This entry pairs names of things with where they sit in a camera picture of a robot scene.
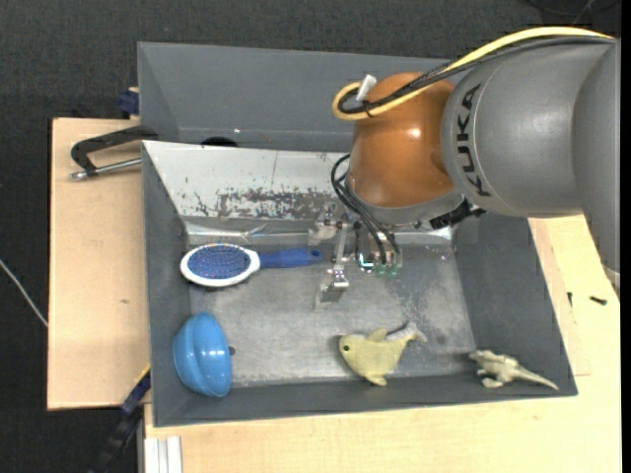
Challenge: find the grey metal bin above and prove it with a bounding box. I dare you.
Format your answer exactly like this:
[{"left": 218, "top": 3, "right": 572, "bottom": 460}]
[{"left": 136, "top": 40, "right": 579, "bottom": 428}]

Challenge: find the yellow-green toy dolphin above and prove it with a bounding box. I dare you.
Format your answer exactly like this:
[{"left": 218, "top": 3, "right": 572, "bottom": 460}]
[{"left": 337, "top": 321, "right": 429, "bottom": 387}]

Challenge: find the black cylinder on white bracket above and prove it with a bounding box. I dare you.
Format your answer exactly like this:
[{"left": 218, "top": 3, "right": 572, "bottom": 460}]
[{"left": 427, "top": 198, "right": 488, "bottom": 232}]

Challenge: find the pale toy lizard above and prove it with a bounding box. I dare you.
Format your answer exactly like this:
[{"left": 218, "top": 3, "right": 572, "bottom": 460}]
[{"left": 467, "top": 349, "right": 560, "bottom": 392}]

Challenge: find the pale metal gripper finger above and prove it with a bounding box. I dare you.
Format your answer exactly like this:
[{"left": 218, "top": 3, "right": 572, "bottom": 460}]
[
  {"left": 307, "top": 207, "right": 343, "bottom": 246},
  {"left": 314, "top": 264, "right": 352, "bottom": 310}
]

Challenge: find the blue plastic bowl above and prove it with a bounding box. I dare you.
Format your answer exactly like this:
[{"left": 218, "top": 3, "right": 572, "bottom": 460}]
[{"left": 172, "top": 311, "right": 235, "bottom": 399}]

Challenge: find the blue and white hairbrush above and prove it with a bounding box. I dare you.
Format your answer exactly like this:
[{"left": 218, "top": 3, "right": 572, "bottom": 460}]
[{"left": 179, "top": 242, "right": 324, "bottom": 288}]

